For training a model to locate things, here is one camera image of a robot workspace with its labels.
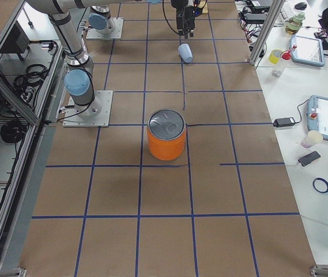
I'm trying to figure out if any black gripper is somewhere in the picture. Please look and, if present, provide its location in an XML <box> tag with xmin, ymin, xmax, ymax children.
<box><xmin>171</xmin><ymin>0</ymin><xmax>207</xmax><ymax>39</ymax></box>

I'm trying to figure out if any light blue plastic cup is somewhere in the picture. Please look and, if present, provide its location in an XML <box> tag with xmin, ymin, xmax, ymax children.
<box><xmin>178</xmin><ymin>43</ymin><xmax>193</xmax><ymax>63</ymax></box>

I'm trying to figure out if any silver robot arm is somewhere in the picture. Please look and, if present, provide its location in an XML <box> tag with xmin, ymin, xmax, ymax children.
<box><xmin>84</xmin><ymin>0</ymin><xmax>207</xmax><ymax>40</ymax></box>
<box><xmin>28</xmin><ymin>1</ymin><xmax>121</xmax><ymax>119</ymax></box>

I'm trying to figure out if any white paper cup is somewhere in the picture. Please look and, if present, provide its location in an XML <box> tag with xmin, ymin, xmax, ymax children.
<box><xmin>301</xmin><ymin>130</ymin><xmax>323</xmax><ymax>148</ymax></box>

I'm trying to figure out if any yellow tape roll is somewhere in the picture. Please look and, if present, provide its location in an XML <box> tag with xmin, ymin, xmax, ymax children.
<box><xmin>268</xmin><ymin>49</ymin><xmax>283</xmax><ymax>65</ymax></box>

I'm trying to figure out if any orange cylindrical can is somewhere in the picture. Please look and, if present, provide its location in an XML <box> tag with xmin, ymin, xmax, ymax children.
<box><xmin>147</xmin><ymin>109</ymin><xmax>186</xmax><ymax>161</ymax></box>

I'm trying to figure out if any green glass jar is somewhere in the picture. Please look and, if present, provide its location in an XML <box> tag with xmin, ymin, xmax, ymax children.
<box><xmin>285</xmin><ymin>12</ymin><xmax>305</xmax><ymax>35</ymax></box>

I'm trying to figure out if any upper teach pendant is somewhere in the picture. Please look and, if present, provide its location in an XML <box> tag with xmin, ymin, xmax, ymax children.
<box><xmin>290</xmin><ymin>35</ymin><xmax>325</xmax><ymax>67</ymax></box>

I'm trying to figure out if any black power adapter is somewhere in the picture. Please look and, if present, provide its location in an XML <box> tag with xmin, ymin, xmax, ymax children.
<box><xmin>273</xmin><ymin>117</ymin><xmax>296</xmax><ymax>128</ymax></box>

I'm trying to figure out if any black smartphone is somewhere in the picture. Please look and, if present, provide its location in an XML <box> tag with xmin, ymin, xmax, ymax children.
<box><xmin>298</xmin><ymin>151</ymin><xmax>321</xmax><ymax>167</ymax></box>

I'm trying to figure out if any aluminium frame post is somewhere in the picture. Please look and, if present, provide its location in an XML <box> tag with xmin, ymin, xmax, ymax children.
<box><xmin>248</xmin><ymin>0</ymin><xmax>284</xmax><ymax>65</ymax></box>

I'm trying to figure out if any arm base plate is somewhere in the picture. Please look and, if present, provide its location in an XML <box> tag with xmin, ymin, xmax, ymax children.
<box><xmin>86</xmin><ymin>16</ymin><xmax>124</xmax><ymax>40</ymax></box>
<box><xmin>62</xmin><ymin>90</ymin><xmax>113</xmax><ymax>128</ymax></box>

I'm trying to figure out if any blue tape ring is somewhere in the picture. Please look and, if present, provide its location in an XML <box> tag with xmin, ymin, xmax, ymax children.
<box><xmin>312</xmin><ymin>178</ymin><xmax>328</xmax><ymax>194</ymax></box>

